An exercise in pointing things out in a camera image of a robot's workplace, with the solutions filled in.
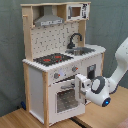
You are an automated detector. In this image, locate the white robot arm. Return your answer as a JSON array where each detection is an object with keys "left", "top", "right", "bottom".
[{"left": 75, "top": 37, "right": 128, "bottom": 107}]

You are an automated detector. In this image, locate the black toy stovetop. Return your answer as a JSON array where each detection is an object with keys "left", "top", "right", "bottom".
[{"left": 34, "top": 53, "right": 71, "bottom": 66}]

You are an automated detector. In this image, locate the toy microwave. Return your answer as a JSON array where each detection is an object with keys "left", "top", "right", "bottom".
[{"left": 67, "top": 3, "right": 90, "bottom": 21}]

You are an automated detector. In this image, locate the white oven door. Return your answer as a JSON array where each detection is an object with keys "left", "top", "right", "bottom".
[{"left": 49, "top": 79, "right": 85, "bottom": 124}]

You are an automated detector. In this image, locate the green backdrop curtain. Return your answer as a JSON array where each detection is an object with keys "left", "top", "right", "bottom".
[{"left": 0, "top": 0, "right": 128, "bottom": 117}]

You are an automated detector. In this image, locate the black toy faucet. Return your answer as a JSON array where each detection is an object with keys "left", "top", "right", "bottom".
[{"left": 67, "top": 33, "right": 83, "bottom": 49}]

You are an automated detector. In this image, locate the grey toy sink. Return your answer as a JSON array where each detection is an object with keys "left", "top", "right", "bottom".
[{"left": 66, "top": 47, "right": 94, "bottom": 56}]

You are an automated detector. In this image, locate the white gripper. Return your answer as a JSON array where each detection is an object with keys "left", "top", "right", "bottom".
[{"left": 75, "top": 74, "right": 91, "bottom": 104}]

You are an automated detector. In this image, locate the stove knob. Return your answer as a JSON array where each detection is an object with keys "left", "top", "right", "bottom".
[
  {"left": 72, "top": 66, "right": 78, "bottom": 72},
  {"left": 54, "top": 73, "right": 60, "bottom": 79}
]

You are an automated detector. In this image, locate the wooden toy kitchen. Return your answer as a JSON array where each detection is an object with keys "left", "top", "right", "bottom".
[{"left": 22, "top": 2, "right": 105, "bottom": 128}]

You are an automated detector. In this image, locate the grey range hood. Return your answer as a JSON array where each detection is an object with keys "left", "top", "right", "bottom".
[{"left": 34, "top": 5, "right": 64, "bottom": 27}]

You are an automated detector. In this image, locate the left stove knob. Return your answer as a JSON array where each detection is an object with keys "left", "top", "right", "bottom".
[{"left": 54, "top": 73, "right": 60, "bottom": 79}]

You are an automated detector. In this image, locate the right stove knob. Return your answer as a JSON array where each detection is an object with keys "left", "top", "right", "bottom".
[{"left": 72, "top": 66, "right": 78, "bottom": 72}]

